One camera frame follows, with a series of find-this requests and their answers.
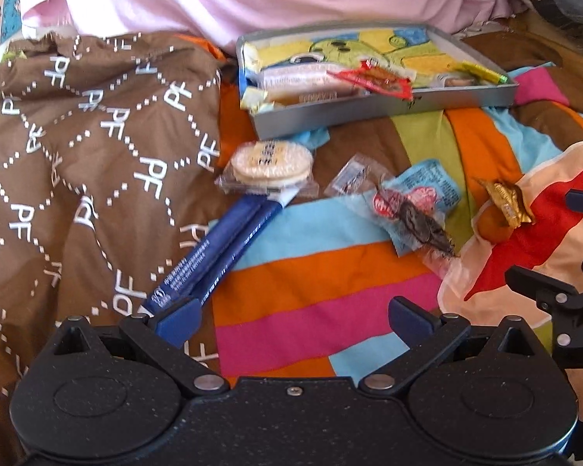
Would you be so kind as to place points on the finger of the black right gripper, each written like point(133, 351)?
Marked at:
point(549, 294)

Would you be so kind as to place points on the brown PF patterned cloth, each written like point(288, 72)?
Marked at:
point(107, 148)

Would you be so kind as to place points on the colourful striped blanket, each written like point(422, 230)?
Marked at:
point(310, 297)

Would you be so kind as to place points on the dark preserved plum packet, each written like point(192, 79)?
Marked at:
point(425, 229)

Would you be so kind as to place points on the grey tin tray cartoon print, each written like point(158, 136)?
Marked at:
point(419, 52)

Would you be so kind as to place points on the yellow biscuit packet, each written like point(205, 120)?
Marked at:
point(258, 57)

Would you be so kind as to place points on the white orange snack packet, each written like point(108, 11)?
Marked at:
point(305, 83)

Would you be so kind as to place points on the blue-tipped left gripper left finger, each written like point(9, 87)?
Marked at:
point(159, 341)

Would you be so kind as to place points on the small clear wrapped candy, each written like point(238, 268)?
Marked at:
point(358, 176)

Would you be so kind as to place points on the yellow green stick packet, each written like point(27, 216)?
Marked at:
point(482, 72)

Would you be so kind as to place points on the red dried tofu packet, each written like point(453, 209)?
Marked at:
point(377, 80)

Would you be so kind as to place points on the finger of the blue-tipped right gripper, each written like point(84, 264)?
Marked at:
point(430, 341)

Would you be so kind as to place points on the gold foil snack packet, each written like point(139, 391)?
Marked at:
point(509, 199)

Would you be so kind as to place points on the dark blue stick sachets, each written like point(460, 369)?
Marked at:
point(196, 276)

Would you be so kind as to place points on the round rice cracker packet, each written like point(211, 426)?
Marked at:
point(269, 167)

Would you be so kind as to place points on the light blue candy packet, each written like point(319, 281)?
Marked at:
point(430, 188)

